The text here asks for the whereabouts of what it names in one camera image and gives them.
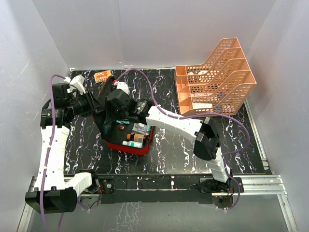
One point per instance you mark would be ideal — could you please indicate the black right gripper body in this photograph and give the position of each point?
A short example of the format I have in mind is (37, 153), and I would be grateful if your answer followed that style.
(115, 114)

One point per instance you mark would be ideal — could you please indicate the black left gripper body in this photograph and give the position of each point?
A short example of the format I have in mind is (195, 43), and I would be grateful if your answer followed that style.
(80, 105)

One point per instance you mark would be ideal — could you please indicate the small teal packet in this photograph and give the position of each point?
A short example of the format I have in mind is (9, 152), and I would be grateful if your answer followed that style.
(122, 122)

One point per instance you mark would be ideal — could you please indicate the teal round tape packet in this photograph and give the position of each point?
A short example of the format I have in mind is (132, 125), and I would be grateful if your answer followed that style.
(141, 128)

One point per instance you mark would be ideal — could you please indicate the red black medicine case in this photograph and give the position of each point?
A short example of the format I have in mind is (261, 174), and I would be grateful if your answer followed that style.
(115, 136)

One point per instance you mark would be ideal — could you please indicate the brown medicine bottle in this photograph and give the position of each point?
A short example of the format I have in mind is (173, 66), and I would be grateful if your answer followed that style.
(136, 137)

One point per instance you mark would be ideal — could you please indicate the white green pill bottle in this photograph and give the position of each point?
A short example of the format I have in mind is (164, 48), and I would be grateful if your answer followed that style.
(133, 144)

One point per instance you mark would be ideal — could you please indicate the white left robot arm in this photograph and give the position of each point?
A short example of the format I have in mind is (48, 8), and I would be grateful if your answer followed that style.
(51, 193)

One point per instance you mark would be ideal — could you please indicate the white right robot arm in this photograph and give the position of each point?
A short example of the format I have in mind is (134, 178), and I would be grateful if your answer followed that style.
(203, 134)

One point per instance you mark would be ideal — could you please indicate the orange snack packet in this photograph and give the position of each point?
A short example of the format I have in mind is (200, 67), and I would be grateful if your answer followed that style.
(103, 76)

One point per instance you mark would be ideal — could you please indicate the orange mesh file organizer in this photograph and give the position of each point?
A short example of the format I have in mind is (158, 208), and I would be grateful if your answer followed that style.
(219, 85)

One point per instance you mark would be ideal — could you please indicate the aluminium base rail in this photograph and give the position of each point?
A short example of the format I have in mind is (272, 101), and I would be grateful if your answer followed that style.
(149, 188)

